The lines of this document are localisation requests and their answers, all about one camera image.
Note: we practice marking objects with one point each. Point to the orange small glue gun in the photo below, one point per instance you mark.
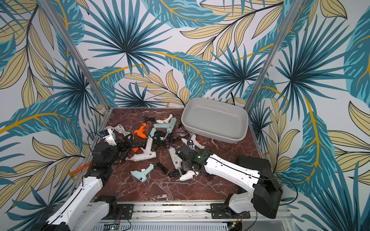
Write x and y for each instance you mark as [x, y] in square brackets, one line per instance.
[141, 131]

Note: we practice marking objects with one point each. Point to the grey plastic storage box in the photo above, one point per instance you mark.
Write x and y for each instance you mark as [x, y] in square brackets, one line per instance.
[215, 120]

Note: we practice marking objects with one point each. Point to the mint green small glue gun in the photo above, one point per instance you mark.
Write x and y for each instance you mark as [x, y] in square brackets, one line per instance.
[143, 173]

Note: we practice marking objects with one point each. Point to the orange handled pliers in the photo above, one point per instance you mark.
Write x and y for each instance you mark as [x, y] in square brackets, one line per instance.
[79, 169]

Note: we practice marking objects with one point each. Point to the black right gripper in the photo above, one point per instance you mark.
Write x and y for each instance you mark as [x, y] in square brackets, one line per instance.
[185, 153]

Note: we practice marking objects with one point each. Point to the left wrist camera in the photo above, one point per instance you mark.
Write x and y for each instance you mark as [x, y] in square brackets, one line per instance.
[109, 136]

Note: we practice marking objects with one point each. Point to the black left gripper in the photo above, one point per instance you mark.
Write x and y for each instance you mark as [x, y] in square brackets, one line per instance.
[123, 147]

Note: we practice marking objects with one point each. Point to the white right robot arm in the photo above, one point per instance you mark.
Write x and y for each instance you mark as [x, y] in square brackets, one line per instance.
[262, 190]

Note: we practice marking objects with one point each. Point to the white small glue gun pair-left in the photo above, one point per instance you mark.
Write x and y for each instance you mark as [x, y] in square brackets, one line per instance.
[188, 143]

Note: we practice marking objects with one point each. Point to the mint green large glue gun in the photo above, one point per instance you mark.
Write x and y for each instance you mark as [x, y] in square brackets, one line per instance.
[168, 126]

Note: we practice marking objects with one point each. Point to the white orange-trigger glue gun front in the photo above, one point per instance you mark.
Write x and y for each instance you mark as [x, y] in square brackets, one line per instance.
[189, 175]

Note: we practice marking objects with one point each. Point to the white small glue gun pair-right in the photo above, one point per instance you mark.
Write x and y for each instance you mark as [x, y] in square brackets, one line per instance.
[196, 143]

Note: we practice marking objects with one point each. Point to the large white pink-tip glue gun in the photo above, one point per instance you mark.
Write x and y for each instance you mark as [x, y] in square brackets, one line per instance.
[147, 152]

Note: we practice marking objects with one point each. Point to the aluminium front rail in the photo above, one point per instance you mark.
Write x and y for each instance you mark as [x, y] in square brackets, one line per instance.
[179, 216]

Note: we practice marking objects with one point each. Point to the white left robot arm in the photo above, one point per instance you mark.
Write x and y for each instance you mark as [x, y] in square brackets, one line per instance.
[70, 216]

